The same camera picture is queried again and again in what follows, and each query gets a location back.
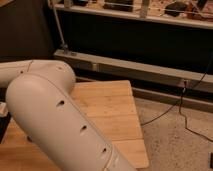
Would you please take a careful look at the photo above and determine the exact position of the metal pole stand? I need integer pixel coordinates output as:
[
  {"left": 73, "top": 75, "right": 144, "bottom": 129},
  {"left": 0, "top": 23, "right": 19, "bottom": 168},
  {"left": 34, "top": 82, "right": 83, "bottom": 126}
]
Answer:
[{"left": 49, "top": 0, "right": 77, "bottom": 56}]

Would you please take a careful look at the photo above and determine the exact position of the wooden shelf with clutter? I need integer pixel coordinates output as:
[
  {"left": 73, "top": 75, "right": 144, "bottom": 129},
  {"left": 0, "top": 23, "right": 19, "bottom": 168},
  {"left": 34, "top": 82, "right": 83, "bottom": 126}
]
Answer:
[{"left": 47, "top": 0, "right": 213, "bottom": 30}]

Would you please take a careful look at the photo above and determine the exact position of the black cable on floor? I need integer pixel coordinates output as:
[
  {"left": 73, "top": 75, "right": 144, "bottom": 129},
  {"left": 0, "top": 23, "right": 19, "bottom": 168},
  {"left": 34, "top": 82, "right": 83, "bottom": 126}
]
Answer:
[{"left": 139, "top": 49, "right": 213, "bottom": 144}]

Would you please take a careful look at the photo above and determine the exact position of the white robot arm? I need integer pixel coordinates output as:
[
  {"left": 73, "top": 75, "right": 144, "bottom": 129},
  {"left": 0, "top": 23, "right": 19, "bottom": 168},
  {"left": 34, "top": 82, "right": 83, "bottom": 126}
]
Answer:
[{"left": 0, "top": 60, "right": 136, "bottom": 171}]

